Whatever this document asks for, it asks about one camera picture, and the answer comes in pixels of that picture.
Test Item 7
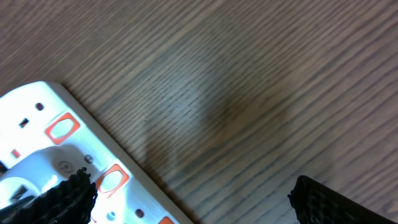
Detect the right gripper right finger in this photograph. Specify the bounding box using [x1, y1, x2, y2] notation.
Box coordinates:
[288, 175, 396, 224]

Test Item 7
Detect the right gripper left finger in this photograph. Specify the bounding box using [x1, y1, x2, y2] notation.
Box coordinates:
[1, 167, 98, 224]

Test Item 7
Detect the white charger plug adapter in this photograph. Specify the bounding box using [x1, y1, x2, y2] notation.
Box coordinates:
[1, 146, 99, 208]

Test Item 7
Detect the white power strip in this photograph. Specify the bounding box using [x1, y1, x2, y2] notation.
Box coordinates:
[1, 81, 189, 223]

